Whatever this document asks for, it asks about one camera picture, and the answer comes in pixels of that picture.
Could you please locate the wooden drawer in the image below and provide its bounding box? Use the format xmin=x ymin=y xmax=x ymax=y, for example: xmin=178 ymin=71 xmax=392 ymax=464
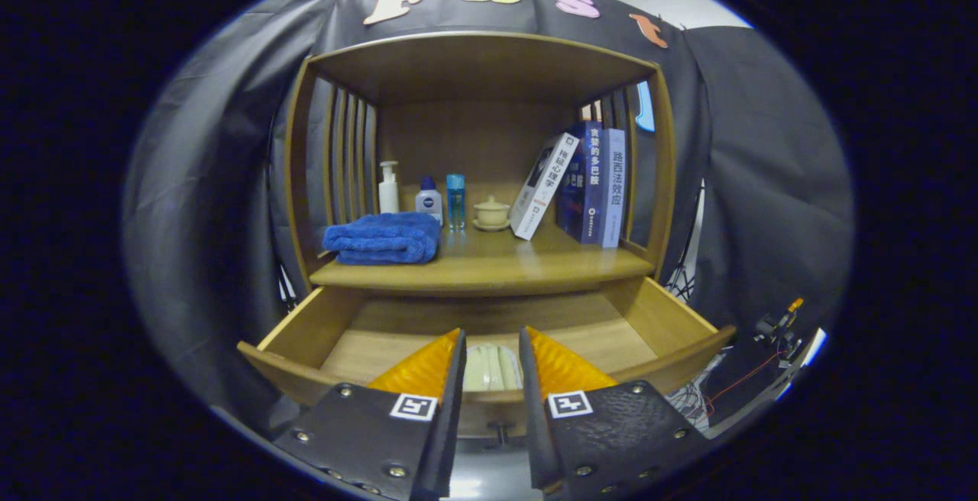
xmin=237 ymin=276 xmax=738 ymax=441

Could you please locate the white pump bottle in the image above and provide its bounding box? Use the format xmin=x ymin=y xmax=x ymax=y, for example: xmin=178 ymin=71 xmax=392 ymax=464
xmin=378 ymin=161 xmax=400 ymax=215

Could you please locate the clear blue bottle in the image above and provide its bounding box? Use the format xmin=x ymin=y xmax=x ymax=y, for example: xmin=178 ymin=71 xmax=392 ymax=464
xmin=446 ymin=173 xmax=466 ymax=231

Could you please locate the white bottle with blue cap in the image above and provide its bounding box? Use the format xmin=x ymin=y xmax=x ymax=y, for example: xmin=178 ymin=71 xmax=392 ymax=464
xmin=415 ymin=176 xmax=445 ymax=225

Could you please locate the wooden cabinet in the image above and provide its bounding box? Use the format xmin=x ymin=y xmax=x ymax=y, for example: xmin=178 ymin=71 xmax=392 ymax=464
xmin=284 ymin=31 xmax=678 ymax=296

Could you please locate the tangle of cables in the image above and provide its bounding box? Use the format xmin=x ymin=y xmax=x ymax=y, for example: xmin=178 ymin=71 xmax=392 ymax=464
xmin=665 ymin=348 xmax=788 ymax=429

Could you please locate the white flat panel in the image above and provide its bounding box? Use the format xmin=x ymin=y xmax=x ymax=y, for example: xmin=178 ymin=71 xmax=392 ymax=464
xmin=776 ymin=327 xmax=830 ymax=399

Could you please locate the light blue book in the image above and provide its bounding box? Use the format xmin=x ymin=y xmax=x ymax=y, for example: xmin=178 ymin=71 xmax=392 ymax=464
xmin=600 ymin=128 xmax=627 ymax=249

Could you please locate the wooden countertop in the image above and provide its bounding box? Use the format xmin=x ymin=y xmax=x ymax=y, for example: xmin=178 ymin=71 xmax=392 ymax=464
xmin=309 ymin=180 xmax=656 ymax=292

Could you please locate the white book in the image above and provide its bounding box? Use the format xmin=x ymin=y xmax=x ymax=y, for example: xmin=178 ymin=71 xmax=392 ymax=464
xmin=510 ymin=132 xmax=579 ymax=241

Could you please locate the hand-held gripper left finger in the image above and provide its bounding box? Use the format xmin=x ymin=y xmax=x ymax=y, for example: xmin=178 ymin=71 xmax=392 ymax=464
xmin=274 ymin=327 xmax=468 ymax=501

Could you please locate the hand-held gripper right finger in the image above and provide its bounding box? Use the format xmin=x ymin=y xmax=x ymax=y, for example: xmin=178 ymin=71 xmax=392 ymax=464
xmin=519 ymin=325 xmax=715 ymax=498

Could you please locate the dark blue book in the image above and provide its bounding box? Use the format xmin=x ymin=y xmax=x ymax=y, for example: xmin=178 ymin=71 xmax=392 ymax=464
xmin=555 ymin=121 xmax=606 ymax=245

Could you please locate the beige lidded teacup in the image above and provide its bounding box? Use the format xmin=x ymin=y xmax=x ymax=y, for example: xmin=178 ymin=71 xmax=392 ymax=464
xmin=472 ymin=196 xmax=511 ymax=232

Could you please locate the black and orange device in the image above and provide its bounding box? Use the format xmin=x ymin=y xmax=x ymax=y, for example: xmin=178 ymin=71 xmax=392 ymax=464
xmin=753 ymin=297 xmax=807 ymax=360

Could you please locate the blue folded towel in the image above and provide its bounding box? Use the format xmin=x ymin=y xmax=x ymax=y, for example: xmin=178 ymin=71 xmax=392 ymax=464
xmin=322 ymin=212 xmax=442 ymax=266

